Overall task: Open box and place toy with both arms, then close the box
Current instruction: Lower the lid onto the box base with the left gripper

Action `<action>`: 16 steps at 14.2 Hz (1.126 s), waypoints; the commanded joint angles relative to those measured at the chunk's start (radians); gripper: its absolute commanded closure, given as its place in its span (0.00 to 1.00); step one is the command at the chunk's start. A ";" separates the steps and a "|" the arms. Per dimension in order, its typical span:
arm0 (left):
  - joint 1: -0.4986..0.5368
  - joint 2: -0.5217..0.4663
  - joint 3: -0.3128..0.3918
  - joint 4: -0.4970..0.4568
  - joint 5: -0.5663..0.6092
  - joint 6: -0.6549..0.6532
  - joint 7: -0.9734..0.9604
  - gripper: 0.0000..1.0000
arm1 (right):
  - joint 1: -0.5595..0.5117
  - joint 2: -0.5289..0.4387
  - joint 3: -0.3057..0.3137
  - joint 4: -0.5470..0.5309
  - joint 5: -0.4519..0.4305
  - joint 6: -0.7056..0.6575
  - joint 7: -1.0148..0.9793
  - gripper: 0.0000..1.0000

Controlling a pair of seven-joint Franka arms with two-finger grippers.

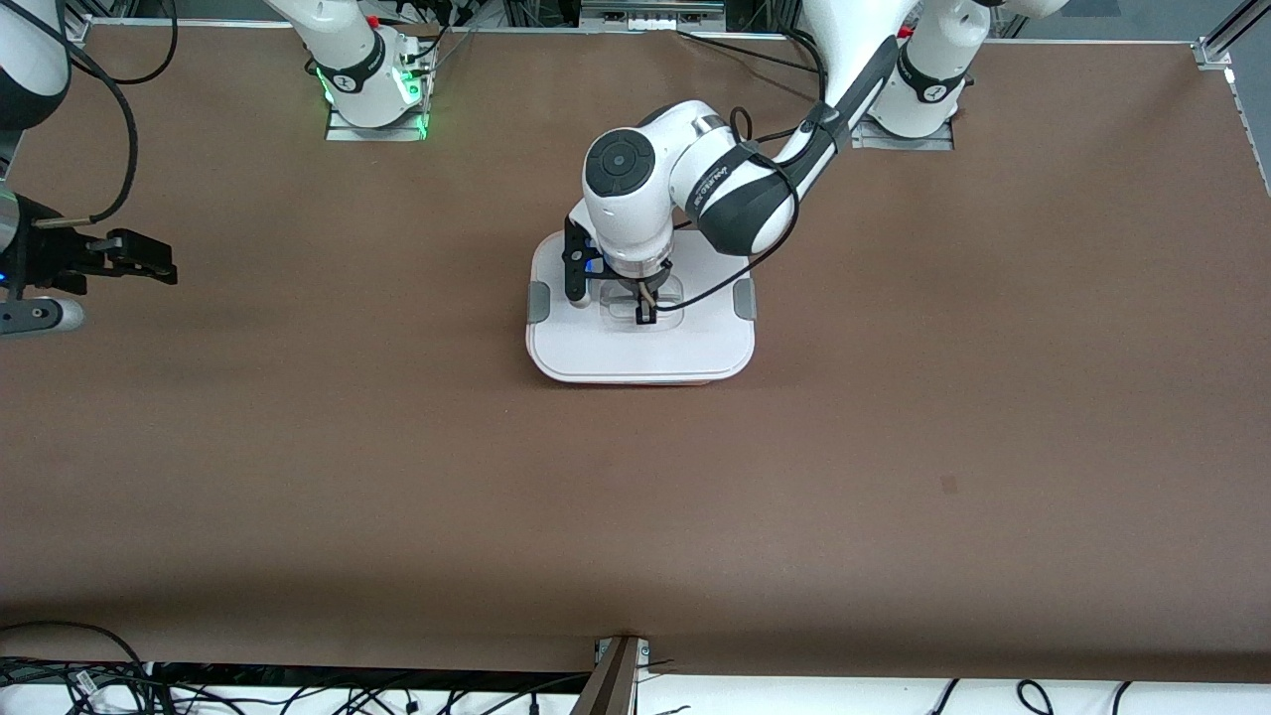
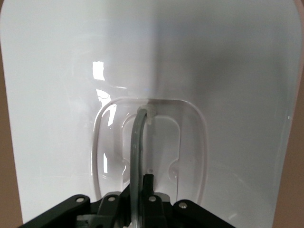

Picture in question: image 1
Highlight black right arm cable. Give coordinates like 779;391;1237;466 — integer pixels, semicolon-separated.
0;0;180;224

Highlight black cable tangle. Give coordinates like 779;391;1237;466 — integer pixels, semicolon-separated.
0;660;597;715

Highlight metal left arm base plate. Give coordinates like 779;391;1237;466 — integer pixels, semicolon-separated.
851;117;954;152

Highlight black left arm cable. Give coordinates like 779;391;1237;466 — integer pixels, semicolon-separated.
650;107;845;314

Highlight black cables on table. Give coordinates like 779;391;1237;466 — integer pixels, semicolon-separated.
680;28;827;75

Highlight white box lid with handle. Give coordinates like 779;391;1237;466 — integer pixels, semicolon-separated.
526;230;756;385

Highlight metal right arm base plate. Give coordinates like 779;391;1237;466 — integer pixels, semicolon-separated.
326;107;430;142

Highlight brown wooden post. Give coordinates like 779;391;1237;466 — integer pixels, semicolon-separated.
571;636;641;715

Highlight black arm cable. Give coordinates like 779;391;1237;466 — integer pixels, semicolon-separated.
0;0;180;224
650;107;845;314

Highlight small metal bracket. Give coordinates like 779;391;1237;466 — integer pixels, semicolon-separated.
596;638;651;676

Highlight black looping cable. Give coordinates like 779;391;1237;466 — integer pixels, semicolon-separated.
0;621;150;686

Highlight aluminium corner profile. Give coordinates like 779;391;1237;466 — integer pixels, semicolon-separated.
1195;0;1271;71

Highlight aluminium table edge rail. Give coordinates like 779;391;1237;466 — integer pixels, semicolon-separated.
58;15;1207;49

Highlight translucent pinkish box base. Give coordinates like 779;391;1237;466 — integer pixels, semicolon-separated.
556;375;711;387

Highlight grey metal box with ports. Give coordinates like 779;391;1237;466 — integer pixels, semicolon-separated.
581;0;726;31

